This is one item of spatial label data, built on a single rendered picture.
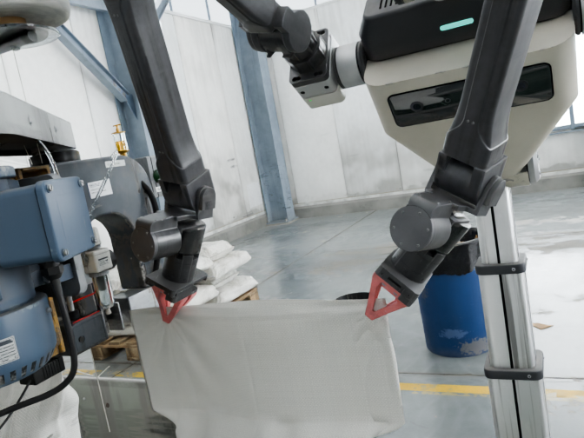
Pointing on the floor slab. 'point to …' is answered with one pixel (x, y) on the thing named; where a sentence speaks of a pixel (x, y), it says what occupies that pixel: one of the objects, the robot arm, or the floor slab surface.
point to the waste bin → (455, 303)
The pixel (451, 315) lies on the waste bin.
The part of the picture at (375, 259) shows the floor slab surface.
